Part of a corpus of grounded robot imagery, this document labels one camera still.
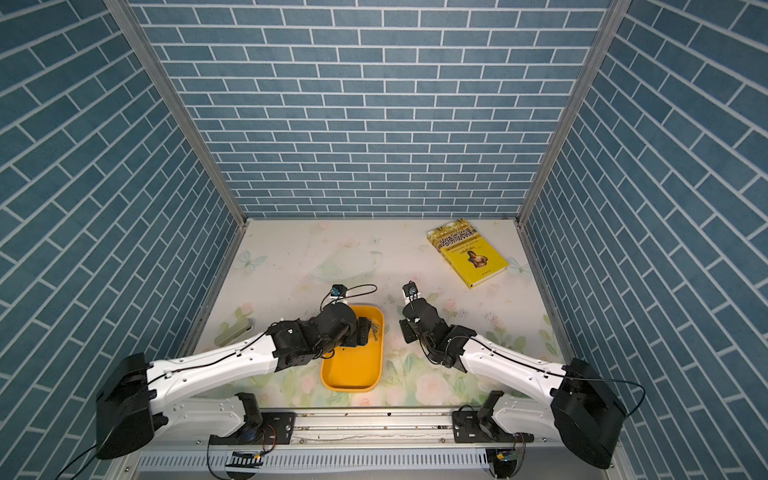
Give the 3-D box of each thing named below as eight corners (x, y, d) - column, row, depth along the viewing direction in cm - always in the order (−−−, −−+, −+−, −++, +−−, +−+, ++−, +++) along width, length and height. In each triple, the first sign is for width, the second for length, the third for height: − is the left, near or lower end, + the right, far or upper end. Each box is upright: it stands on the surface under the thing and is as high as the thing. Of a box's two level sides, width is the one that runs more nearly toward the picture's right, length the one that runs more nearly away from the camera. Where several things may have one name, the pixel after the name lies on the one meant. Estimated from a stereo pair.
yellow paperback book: (471, 289, 102) (473, 283, 99) (425, 237, 118) (426, 231, 115) (506, 269, 108) (509, 263, 105) (459, 222, 123) (460, 216, 120)
